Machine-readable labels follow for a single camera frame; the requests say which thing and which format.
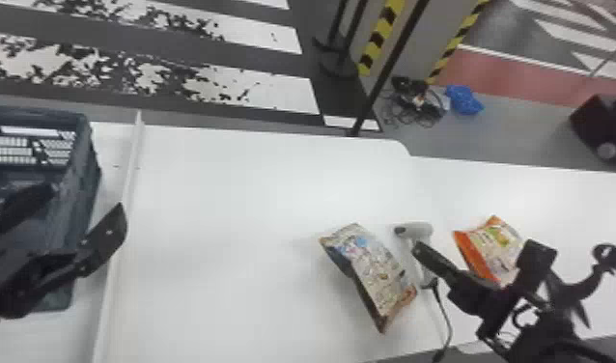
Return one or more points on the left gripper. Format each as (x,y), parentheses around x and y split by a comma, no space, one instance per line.
(29,281)

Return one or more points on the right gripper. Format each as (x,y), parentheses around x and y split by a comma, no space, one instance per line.
(483,301)

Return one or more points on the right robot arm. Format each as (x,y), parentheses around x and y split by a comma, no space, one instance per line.
(546,339)

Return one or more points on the blue basket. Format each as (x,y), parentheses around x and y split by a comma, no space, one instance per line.
(59,203)

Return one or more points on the hand scanner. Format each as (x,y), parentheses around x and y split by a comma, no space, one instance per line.
(414,230)

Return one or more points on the orange snack packet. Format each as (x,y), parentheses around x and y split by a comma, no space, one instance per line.
(488,248)

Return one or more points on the white snack packet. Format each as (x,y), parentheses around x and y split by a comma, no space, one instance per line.
(374,276)

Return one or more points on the blue plastic bag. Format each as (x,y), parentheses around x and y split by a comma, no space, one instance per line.
(462,100)

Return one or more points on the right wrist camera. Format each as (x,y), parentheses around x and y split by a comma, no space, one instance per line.
(536,266)

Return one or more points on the yellow black striped post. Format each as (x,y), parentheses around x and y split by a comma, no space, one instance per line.
(455,43)
(379,35)

